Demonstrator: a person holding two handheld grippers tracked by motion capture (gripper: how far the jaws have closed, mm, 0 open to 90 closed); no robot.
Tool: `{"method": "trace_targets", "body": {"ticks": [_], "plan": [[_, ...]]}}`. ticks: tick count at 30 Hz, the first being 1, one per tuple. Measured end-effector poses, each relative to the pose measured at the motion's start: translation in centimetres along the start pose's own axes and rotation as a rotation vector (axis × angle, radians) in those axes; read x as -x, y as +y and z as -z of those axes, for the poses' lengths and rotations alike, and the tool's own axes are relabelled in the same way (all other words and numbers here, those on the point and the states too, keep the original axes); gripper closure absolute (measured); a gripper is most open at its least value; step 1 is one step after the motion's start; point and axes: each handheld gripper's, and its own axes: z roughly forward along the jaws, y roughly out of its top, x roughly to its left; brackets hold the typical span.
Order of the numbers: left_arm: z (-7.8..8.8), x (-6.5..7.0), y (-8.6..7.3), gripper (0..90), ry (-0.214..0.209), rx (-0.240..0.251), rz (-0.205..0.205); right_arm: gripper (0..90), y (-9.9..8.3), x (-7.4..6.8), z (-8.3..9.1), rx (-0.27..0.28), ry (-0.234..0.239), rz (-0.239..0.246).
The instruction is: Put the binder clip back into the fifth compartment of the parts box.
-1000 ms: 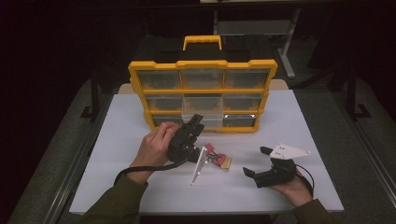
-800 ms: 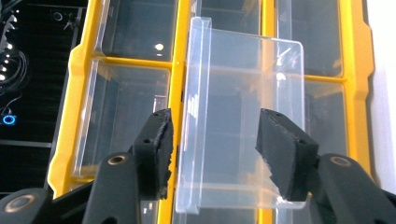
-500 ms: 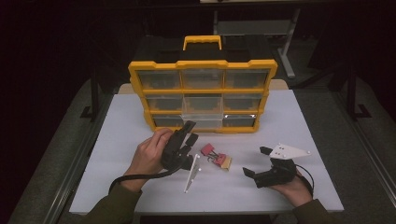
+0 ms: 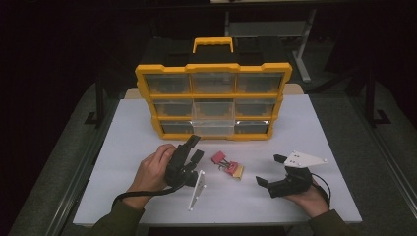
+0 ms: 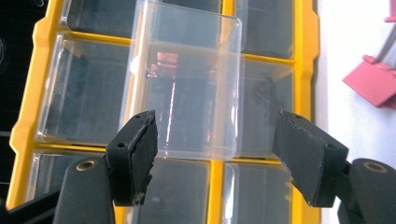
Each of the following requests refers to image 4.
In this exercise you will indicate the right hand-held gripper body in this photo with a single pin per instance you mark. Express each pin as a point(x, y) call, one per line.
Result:
point(295, 183)

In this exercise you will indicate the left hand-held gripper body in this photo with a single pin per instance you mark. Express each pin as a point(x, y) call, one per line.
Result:
point(178, 170)

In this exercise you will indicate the red binder clip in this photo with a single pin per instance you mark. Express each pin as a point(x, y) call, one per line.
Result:
point(232, 167)
point(218, 157)

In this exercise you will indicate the clear plastic drawer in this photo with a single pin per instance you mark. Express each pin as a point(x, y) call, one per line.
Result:
point(213, 129)

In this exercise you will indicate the yellow binder clip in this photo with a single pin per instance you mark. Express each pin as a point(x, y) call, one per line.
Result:
point(239, 172)

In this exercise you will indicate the yellow and black drawer organizer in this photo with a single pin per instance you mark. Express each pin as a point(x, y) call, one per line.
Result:
point(213, 68)

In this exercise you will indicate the person's left hand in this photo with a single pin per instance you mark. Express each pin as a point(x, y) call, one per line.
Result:
point(152, 172)

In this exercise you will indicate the grid of clear drawers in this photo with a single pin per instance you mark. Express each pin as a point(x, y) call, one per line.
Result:
point(168, 83)

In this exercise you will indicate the black metal stand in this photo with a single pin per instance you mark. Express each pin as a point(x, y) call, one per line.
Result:
point(370, 98)
point(99, 105)

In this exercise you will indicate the grey metal desk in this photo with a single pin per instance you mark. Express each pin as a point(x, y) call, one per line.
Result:
point(262, 29)

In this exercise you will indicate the metal rail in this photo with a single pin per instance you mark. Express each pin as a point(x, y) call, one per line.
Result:
point(392, 164)
point(80, 178)

